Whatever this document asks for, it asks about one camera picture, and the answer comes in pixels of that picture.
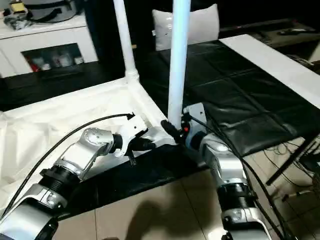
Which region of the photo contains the white plastic table leg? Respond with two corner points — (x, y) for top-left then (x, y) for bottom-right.
(167, 0), (192, 127)
(113, 0), (141, 84)

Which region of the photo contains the white plastic table top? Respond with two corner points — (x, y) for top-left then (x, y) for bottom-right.
(0, 75), (182, 202)

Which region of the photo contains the black floor stand leg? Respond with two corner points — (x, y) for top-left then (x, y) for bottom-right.
(266, 134), (320, 187)

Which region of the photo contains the grey pillow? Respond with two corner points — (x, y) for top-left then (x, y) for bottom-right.
(152, 4), (220, 52)

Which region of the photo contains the white flat board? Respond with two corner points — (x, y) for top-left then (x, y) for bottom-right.
(219, 33), (320, 110)

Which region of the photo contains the white sideboard cabinet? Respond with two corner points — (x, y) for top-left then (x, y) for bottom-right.
(0, 12), (99, 78)

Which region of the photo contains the colourful clutter bundle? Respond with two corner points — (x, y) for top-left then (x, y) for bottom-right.
(0, 0), (33, 31)

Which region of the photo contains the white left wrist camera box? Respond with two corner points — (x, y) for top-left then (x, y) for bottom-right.
(116, 116), (149, 157)

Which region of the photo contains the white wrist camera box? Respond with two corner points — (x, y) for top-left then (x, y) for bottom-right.
(183, 102), (208, 127)
(116, 116), (149, 157)

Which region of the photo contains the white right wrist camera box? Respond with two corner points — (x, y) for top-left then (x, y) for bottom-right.
(183, 102), (208, 127)

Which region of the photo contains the black cable tangle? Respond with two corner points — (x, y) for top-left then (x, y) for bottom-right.
(262, 140), (320, 201)

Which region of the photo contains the grey bag with black strap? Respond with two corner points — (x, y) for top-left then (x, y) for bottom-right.
(24, 0), (80, 24)

